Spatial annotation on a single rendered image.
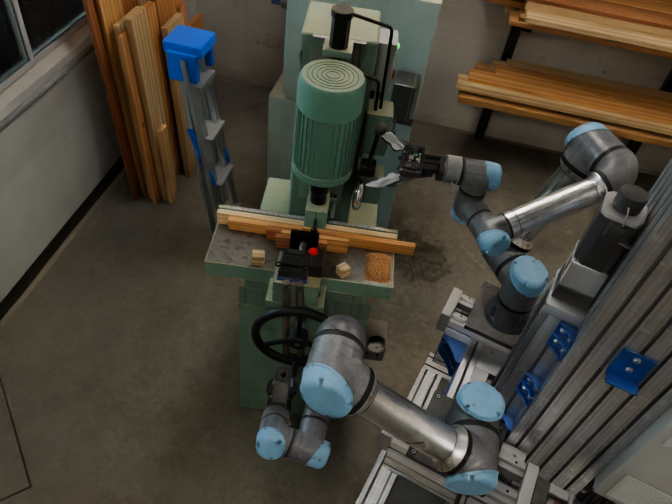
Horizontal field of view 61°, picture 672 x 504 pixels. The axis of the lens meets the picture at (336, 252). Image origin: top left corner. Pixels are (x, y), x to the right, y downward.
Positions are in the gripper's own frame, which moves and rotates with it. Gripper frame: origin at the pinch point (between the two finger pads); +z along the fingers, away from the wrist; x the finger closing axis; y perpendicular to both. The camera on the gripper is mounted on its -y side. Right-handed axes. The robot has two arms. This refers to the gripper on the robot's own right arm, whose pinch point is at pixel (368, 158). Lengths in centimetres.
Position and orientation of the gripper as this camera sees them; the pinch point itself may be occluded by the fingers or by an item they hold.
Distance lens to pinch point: 158.1
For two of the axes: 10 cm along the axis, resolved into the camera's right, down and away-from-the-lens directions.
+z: -9.9, -1.6, -0.2
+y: 0.3, -0.6, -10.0
